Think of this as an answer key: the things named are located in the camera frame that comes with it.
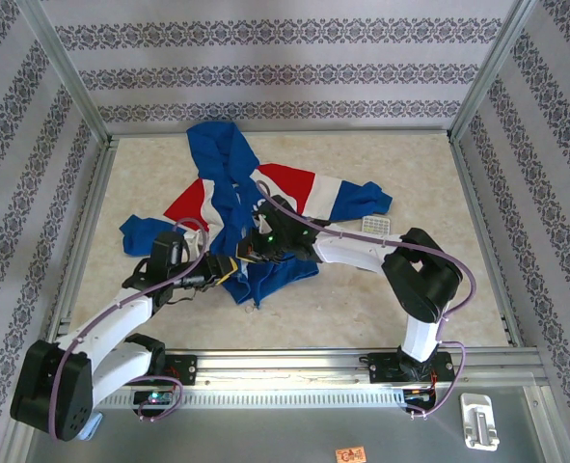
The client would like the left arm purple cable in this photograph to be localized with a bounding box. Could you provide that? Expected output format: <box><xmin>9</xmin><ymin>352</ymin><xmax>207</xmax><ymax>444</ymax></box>
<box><xmin>47</xmin><ymin>217</ymin><xmax>211</xmax><ymax>443</ymax></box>

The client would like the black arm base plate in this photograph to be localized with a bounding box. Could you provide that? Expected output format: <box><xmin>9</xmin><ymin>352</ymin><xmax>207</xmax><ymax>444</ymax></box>
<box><xmin>163</xmin><ymin>354</ymin><xmax>198</xmax><ymax>386</ymax></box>
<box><xmin>366</xmin><ymin>351</ymin><xmax>454</xmax><ymax>385</ymax></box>

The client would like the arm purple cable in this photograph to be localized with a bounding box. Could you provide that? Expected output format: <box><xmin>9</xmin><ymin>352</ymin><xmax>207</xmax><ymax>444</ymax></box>
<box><xmin>255</xmin><ymin>180</ymin><xmax>478</xmax><ymax>421</ymax></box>
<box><xmin>47</xmin><ymin>217</ymin><xmax>211</xmax><ymax>443</ymax></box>

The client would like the blue red white zip jacket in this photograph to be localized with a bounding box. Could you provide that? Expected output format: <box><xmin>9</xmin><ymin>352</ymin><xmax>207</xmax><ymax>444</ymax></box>
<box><xmin>119</xmin><ymin>121</ymin><xmax>394</xmax><ymax>307</ymax></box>

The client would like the light blue plastic object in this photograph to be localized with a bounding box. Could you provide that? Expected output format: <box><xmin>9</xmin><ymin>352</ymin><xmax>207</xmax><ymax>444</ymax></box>
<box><xmin>84</xmin><ymin>412</ymin><xmax>105</xmax><ymax>443</ymax></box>

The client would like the aluminium side rail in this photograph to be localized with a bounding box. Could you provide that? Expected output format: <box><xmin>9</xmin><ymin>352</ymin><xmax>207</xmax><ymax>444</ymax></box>
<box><xmin>450</xmin><ymin>137</ymin><xmax>527</xmax><ymax>347</ymax></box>
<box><xmin>47</xmin><ymin>137</ymin><xmax>120</xmax><ymax>339</ymax></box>

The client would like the white scientific calculator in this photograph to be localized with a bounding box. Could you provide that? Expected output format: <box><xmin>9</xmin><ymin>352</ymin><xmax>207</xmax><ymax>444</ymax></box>
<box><xmin>361</xmin><ymin>216</ymin><xmax>393</xmax><ymax>236</ymax></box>

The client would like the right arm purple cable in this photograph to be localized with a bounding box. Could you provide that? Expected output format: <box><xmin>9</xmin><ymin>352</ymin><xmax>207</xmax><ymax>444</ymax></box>
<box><xmin>255</xmin><ymin>180</ymin><xmax>478</xmax><ymax>421</ymax></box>

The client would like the slotted grey cable duct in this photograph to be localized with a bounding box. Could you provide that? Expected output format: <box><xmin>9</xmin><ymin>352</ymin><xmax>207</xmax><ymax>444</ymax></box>
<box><xmin>91</xmin><ymin>389</ymin><xmax>407</xmax><ymax>410</ymax></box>

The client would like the aluminium cross rail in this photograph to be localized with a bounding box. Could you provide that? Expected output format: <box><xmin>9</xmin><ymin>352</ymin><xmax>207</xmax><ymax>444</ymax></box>
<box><xmin>108</xmin><ymin>125</ymin><xmax>454</xmax><ymax>141</ymax></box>

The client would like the white plastic holder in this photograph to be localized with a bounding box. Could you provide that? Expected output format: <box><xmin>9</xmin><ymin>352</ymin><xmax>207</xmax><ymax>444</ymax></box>
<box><xmin>459</xmin><ymin>393</ymin><xmax>502</xmax><ymax>452</ymax></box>

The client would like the grey metal plate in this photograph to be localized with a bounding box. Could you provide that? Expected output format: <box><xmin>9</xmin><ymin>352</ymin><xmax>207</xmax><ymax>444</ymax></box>
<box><xmin>23</xmin><ymin>385</ymin><xmax>560</xmax><ymax>463</ymax></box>

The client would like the aluminium frame post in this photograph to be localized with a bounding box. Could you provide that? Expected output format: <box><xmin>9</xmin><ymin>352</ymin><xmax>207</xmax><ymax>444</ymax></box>
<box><xmin>16</xmin><ymin>0</ymin><xmax>115</xmax><ymax>146</ymax></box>
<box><xmin>448</xmin><ymin>0</ymin><xmax>544</xmax><ymax>144</ymax></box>

